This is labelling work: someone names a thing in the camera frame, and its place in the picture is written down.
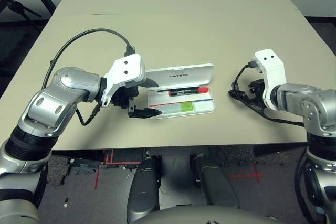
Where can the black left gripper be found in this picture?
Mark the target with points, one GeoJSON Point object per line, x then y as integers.
{"type": "Point", "coordinates": [120, 99]}

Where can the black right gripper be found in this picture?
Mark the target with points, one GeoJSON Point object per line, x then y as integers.
{"type": "Point", "coordinates": [256, 87]}

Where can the black marker with red cap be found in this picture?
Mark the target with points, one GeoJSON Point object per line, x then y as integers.
{"type": "Point", "coordinates": [186, 92]}

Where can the green and white eraser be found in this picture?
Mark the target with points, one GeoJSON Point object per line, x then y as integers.
{"type": "Point", "coordinates": [186, 106]}

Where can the white hard pencil case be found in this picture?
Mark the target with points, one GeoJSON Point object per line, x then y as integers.
{"type": "Point", "coordinates": [189, 73]}

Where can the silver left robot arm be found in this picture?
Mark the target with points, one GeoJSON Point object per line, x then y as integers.
{"type": "Point", "coordinates": [52, 98]}

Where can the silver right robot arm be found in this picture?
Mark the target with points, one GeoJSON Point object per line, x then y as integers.
{"type": "Point", "coordinates": [309, 103]}

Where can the dark grey right robot leg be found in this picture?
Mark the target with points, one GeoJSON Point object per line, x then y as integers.
{"type": "Point", "coordinates": [215, 184]}

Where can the dark grey robot leg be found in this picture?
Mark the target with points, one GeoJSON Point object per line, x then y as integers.
{"type": "Point", "coordinates": [144, 190]}
{"type": "Point", "coordinates": [215, 184]}

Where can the dark grey left robot leg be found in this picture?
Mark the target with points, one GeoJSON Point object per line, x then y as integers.
{"type": "Point", "coordinates": [144, 190]}

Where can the pale foot tip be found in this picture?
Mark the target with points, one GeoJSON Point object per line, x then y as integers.
{"type": "Point", "coordinates": [271, 218]}

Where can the grey robot torso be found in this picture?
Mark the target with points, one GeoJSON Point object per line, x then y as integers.
{"type": "Point", "coordinates": [210, 216]}

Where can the black tripod stand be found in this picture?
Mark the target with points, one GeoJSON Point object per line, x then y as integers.
{"type": "Point", "coordinates": [17, 6]}

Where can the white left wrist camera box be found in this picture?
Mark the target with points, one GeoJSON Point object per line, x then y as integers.
{"type": "Point", "coordinates": [126, 69]}

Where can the black table frame bar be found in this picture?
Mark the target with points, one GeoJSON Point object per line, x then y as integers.
{"type": "Point", "coordinates": [178, 151]}

